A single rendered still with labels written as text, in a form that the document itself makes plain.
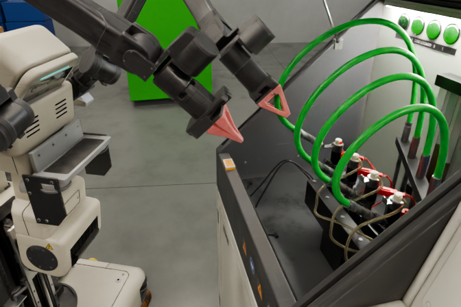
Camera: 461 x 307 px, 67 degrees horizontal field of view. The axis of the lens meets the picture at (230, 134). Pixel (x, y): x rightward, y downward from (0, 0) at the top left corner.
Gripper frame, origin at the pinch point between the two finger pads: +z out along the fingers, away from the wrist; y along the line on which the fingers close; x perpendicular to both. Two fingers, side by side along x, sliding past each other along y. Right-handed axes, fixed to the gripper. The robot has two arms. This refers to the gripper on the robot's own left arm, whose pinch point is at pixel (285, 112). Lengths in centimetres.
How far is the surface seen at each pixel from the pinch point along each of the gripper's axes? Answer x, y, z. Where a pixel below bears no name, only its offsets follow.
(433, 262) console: -1.6, -28.3, 30.2
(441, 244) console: -4.6, -28.7, 28.0
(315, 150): 0.4, -15.0, 6.2
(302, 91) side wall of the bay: -8.4, 35.7, 7.9
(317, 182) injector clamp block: 7.0, 11.2, 24.4
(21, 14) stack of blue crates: 213, 524, -287
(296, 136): 1.5, -7.3, 3.9
